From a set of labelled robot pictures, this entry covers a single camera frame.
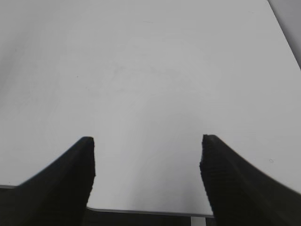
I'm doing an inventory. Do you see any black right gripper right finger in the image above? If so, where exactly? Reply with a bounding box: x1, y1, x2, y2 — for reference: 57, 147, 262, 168
199, 135, 301, 226

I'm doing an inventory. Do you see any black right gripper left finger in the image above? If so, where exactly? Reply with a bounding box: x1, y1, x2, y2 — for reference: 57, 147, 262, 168
0, 137, 95, 226

